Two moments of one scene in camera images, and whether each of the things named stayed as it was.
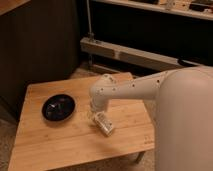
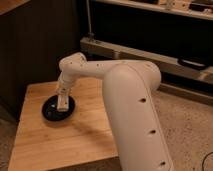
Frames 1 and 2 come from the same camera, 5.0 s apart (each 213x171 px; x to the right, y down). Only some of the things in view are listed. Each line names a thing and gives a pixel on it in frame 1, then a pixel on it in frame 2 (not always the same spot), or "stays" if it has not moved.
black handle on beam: (189, 62) stays
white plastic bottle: (104, 122) → (63, 103)
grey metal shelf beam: (128, 54) stays
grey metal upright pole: (90, 34) stays
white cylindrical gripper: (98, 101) → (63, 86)
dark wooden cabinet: (39, 42) stays
